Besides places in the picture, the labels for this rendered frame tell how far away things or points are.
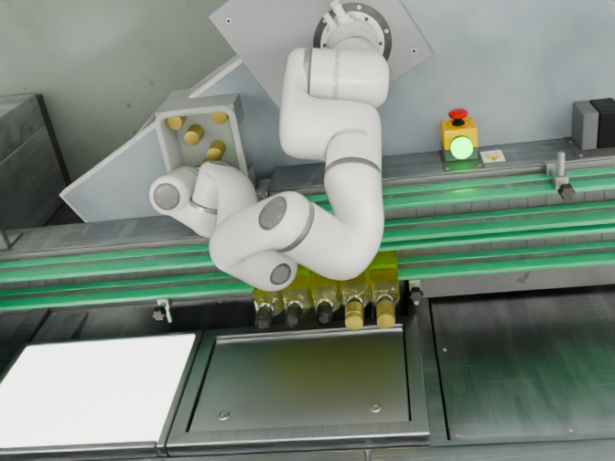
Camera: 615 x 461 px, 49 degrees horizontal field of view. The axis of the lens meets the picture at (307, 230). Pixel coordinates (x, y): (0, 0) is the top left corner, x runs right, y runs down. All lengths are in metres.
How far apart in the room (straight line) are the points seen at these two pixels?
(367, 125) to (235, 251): 0.27
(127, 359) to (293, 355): 0.36
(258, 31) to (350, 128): 0.45
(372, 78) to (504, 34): 0.46
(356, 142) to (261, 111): 0.55
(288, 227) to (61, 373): 0.79
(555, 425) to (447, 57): 0.75
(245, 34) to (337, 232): 0.58
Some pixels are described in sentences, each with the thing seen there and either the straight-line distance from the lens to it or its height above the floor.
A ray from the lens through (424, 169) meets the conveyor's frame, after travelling 1.45.
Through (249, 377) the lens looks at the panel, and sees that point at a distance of 1.39.
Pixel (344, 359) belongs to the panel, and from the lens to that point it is 1.38.
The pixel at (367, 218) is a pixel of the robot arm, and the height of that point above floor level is 1.32.
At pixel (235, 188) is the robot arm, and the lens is 1.17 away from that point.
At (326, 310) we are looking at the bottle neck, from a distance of 1.28.
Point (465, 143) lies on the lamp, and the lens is 1.43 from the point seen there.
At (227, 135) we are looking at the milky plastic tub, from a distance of 1.53.
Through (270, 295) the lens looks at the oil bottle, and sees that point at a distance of 1.33.
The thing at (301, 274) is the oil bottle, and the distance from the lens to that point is 1.37.
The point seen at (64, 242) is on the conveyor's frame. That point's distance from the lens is 1.67.
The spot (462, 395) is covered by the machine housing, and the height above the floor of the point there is 1.19.
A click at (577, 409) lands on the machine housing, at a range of 1.33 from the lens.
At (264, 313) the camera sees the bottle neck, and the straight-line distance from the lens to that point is 1.30.
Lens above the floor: 2.17
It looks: 61 degrees down
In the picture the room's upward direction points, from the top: 171 degrees counter-clockwise
